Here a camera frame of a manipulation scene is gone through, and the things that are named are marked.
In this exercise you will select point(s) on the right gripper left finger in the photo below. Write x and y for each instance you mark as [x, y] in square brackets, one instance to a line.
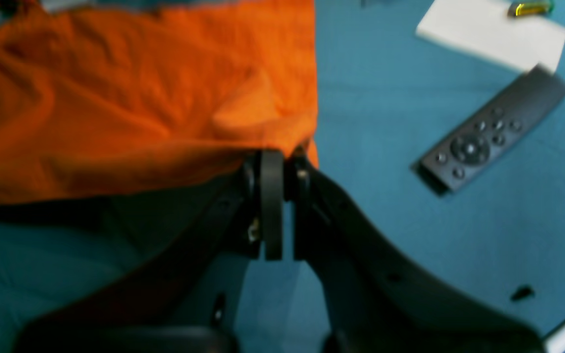
[127, 316]

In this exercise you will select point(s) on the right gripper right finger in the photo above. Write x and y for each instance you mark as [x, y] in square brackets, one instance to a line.
[379, 300]

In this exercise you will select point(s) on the orange t-shirt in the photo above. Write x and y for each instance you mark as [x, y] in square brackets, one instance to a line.
[107, 101]

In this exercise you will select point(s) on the grey remote control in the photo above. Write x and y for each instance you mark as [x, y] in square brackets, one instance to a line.
[462, 154]

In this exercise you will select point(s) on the small black screw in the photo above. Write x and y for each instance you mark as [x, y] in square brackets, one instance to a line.
[522, 292]

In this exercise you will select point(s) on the blue table cloth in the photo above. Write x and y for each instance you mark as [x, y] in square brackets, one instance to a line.
[386, 97]

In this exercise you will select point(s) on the white paper card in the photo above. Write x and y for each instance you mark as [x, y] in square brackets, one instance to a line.
[482, 29]

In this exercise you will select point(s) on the small AA battery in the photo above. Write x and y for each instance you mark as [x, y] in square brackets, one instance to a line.
[526, 8]

